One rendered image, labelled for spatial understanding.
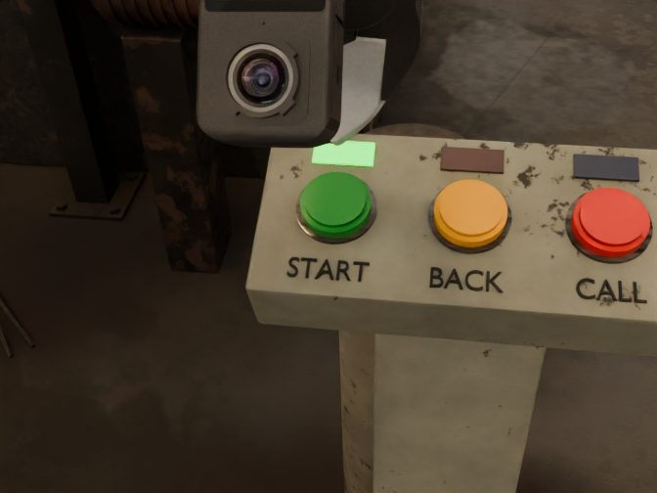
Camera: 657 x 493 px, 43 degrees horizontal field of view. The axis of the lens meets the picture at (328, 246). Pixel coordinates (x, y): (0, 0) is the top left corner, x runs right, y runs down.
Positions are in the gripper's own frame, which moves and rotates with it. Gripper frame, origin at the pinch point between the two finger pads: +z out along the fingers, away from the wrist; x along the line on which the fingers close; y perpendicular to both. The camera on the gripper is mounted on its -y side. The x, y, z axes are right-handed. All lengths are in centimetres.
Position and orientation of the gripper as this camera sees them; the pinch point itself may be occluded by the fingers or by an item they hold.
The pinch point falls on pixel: (327, 138)
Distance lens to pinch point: 41.9
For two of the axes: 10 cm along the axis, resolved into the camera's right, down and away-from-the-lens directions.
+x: -9.9, -0.7, 1.2
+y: 1.2, -8.8, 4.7
